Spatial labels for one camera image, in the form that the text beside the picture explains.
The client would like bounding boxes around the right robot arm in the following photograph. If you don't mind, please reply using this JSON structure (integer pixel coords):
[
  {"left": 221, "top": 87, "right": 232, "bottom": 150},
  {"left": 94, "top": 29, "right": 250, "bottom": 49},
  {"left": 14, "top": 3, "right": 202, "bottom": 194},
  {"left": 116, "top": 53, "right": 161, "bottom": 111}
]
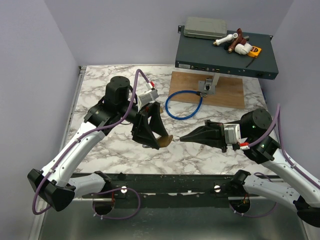
[{"left": 180, "top": 108, "right": 320, "bottom": 228}]

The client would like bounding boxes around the blue rack network switch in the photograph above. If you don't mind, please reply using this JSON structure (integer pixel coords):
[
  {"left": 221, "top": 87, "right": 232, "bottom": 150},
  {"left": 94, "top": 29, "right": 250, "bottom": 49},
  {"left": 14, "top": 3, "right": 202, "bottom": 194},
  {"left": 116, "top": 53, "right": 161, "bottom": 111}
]
[{"left": 175, "top": 25, "right": 279, "bottom": 80}]

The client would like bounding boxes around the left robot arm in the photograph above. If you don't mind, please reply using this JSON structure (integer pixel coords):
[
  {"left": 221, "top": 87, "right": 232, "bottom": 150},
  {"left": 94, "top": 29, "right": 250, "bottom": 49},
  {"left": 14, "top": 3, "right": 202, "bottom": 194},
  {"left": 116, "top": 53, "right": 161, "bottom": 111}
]
[{"left": 27, "top": 76, "right": 169, "bottom": 212}]

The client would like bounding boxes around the grey metal socket bracket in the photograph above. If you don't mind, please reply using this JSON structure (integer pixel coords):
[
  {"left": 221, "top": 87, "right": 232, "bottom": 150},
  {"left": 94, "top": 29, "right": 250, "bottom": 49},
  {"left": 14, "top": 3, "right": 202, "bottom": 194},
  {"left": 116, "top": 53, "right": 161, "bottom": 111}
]
[{"left": 198, "top": 78, "right": 216, "bottom": 97}]

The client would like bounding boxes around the grey plastic case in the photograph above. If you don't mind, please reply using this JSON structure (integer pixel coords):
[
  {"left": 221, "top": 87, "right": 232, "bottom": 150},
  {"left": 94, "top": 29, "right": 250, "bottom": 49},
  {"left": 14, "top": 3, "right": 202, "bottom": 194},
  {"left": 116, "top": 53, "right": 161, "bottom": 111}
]
[{"left": 183, "top": 17, "right": 227, "bottom": 40}]

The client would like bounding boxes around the white pipe with brass end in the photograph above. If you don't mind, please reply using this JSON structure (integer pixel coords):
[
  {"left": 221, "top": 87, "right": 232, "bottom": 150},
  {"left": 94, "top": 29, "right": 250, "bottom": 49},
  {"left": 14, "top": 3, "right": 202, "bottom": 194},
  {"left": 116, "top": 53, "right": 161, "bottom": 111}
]
[{"left": 213, "top": 32, "right": 239, "bottom": 46}]

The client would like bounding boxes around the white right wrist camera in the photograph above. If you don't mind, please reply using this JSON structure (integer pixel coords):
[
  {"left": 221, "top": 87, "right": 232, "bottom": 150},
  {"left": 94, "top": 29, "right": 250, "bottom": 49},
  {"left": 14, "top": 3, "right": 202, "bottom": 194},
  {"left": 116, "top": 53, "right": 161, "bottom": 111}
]
[{"left": 223, "top": 123, "right": 250, "bottom": 151}]

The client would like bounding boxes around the white pipe elbow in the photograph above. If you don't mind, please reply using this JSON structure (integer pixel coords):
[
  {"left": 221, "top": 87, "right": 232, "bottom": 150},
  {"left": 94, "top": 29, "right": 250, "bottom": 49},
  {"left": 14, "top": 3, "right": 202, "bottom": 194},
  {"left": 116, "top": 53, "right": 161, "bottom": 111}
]
[{"left": 234, "top": 42, "right": 253, "bottom": 55}]

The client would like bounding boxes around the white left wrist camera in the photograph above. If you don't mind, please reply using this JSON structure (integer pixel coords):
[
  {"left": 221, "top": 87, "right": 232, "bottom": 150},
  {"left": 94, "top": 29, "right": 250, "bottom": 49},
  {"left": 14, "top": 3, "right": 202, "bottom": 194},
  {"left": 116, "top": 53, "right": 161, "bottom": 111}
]
[{"left": 137, "top": 81, "right": 159, "bottom": 111}]

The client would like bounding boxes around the yellow tape measure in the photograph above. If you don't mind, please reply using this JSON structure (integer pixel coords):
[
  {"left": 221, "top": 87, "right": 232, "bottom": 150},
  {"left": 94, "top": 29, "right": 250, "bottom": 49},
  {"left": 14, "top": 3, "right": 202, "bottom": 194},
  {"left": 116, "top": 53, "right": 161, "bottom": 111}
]
[{"left": 247, "top": 46, "right": 262, "bottom": 58}]

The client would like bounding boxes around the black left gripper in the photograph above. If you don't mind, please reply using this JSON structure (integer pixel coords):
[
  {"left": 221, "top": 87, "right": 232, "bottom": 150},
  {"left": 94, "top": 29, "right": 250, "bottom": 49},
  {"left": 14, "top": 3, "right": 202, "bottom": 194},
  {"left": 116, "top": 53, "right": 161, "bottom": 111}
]
[{"left": 118, "top": 101, "right": 168, "bottom": 149}]

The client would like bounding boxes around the blue cable loop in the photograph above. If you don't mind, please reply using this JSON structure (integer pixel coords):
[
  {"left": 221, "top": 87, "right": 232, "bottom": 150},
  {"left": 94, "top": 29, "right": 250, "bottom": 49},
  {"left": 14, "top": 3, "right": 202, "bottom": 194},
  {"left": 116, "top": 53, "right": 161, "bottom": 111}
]
[{"left": 165, "top": 90, "right": 204, "bottom": 122}]

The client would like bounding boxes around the wooden board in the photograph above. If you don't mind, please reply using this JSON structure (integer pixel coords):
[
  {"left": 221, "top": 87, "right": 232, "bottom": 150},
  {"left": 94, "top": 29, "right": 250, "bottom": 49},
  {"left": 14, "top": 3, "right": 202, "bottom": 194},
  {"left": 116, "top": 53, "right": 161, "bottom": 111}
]
[{"left": 169, "top": 71, "right": 245, "bottom": 110}]

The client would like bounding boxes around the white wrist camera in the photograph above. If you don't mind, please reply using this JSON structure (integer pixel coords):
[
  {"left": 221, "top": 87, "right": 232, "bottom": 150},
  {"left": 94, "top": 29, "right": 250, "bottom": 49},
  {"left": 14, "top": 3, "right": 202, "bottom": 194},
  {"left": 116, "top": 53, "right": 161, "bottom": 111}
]
[
  {"left": 223, "top": 123, "right": 250, "bottom": 151},
  {"left": 137, "top": 81, "right": 159, "bottom": 111}
]

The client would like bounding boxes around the brown pipe fitting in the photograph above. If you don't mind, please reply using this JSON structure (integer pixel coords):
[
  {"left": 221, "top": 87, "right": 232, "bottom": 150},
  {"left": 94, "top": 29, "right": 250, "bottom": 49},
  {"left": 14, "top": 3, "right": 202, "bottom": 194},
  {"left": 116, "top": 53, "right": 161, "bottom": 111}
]
[{"left": 227, "top": 28, "right": 247, "bottom": 53}]

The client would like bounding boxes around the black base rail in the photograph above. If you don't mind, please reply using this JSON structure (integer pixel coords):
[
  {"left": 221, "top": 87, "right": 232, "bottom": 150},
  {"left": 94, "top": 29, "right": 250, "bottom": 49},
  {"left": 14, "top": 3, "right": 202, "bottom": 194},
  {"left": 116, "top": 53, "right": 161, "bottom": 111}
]
[{"left": 79, "top": 172, "right": 261, "bottom": 210}]

